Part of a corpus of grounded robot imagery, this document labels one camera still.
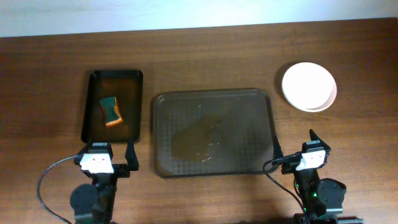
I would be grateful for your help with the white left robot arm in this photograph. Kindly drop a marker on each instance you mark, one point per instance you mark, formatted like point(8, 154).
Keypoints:
point(94, 202)

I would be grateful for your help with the green orange sponge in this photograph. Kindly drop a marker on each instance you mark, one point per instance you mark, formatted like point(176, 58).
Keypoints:
point(110, 109)

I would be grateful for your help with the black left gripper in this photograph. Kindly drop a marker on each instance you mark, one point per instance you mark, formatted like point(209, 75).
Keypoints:
point(121, 170)

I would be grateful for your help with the black water basin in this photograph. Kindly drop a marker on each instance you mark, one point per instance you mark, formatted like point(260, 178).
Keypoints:
point(126, 86)

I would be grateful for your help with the brown serving tray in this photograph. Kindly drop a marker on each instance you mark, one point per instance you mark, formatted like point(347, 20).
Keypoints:
point(212, 132)

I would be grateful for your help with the cream plate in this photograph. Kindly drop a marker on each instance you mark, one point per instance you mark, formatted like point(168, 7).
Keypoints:
point(309, 87)

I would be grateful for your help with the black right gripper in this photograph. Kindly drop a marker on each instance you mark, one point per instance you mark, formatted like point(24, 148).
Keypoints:
point(288, 167)

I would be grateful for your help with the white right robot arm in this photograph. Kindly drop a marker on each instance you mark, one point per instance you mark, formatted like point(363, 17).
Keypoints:
point(320, 199)

